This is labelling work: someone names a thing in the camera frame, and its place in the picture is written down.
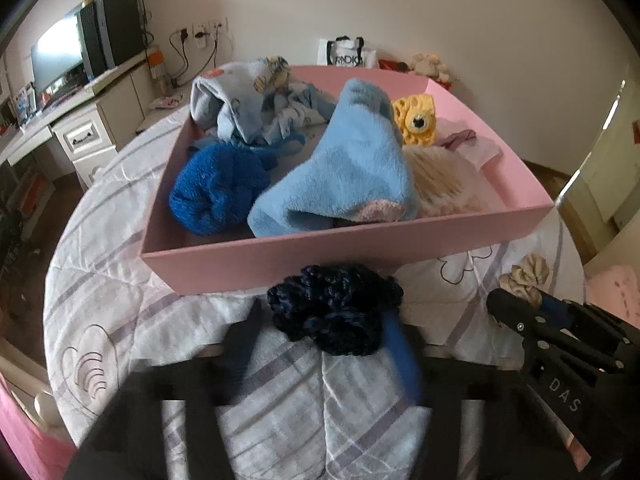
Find blue fluffy scrunchie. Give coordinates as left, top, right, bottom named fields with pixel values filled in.
left=168, top=142, right=273, bottom=237

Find orange capped bottle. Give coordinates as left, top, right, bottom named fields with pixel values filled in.
left=147, top=45, right=168, bottom=96

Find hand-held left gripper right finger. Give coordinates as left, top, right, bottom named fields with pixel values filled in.
left=382, top=310, right=591, bottom=480

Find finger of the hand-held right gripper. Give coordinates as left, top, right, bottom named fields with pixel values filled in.
left=540, top=294, right=573, bottom=331
left=487, top=287, right=571, bottom=350

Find pink cardboard box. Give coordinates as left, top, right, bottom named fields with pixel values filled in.
left=141, top=64, right=555, bottom=295

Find white door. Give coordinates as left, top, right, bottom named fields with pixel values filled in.
left=617, top=105, right=640, bottom=201

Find pink floral bedsheet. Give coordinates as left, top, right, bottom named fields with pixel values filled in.
left=585, top=265, right=640, bottom=311

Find low white side table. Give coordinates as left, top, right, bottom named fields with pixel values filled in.
left=135, top=92, right=193, bottom=133

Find black power cable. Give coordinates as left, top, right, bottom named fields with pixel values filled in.
left=169, top=30, right=221, bottom=86

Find black keyboard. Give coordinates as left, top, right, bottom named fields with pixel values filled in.
left=47, top=77, right=83, bottom=98

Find white wall outlets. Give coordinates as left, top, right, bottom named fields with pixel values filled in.
left=180, top=16, right=228, bottom=43

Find white desk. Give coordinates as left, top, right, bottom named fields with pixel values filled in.
left=0, top=50, right=156, bottom=191

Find grey cartoon printed cloth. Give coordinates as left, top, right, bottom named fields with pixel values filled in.
left=190, top=56, right=338, bottom=158

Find yellow crochet toy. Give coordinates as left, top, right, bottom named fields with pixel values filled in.
left=391, top=92, right=440, bottom=147

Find black scrunchie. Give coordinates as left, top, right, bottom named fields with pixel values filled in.
left=266, top=264, right=405, bottom=357

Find black computer tower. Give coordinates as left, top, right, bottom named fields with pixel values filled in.
left=77, top=0, right=143, bottom=78

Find black computer monitor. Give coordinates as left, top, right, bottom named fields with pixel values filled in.
left=30, top=2, right=96, bottom=96

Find beige plush toy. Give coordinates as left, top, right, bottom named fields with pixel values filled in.
left=407, top=52, right=451, bottom=81

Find small clear packet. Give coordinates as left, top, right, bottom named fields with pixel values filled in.
left=435, top=129, right=501, bottom=170

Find pink blanket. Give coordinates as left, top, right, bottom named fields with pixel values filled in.
left=0, top=380, right=76, bottom=480

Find light blue fleece cloth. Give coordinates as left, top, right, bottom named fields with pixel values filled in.
left=247, top=78, right=421, bottom=238

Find blue and white carton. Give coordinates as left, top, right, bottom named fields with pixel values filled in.
left=15, top=87, right=36, bottom=121

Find white tote bag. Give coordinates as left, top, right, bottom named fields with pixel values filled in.
left=317, top=36, right=377, bottom=68

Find beige scrunchie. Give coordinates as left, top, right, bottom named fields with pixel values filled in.
left=497, top=254, right=551, bottom=306

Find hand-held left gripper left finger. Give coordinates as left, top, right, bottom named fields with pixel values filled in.
left=65, top=300, right=276, bottom=480

